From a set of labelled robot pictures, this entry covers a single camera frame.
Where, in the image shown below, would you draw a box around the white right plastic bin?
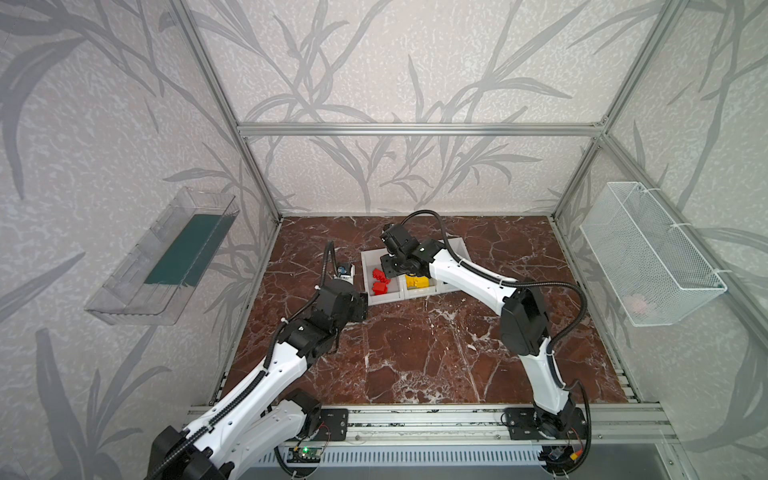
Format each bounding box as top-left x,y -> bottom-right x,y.
437,237 -> 470,294

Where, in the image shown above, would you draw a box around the white wire mesh basket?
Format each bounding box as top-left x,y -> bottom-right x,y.
580,182 -> 728,327

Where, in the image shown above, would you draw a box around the clear wall shelf tray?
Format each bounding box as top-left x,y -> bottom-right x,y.
85,187 -> 240,326

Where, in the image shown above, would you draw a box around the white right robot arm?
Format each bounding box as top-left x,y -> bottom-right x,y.
380,209 -> 588,439

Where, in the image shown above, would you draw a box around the yellow tall lego brick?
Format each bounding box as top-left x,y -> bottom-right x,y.
405,275 -> 430,290

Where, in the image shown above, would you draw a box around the white left plastic bin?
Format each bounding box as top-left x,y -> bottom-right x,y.
361,249 -> 404,306

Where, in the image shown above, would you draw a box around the green circuit board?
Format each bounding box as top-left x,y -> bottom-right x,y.
286,446 -> 324,464

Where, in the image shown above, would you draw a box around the white middle plastic bin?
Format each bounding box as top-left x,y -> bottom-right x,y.
400,274 -> 439,299

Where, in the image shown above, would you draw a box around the red square lego brick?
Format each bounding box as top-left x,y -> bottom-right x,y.
372,282 -> 389,295

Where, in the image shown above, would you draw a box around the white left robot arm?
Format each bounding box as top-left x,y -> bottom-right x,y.
147,272 -> 368,479

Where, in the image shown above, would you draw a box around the white plastic bin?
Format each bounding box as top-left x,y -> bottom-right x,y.
400,274 -> 439,299
437,237 -> 470,294
361,249 -> 404,306

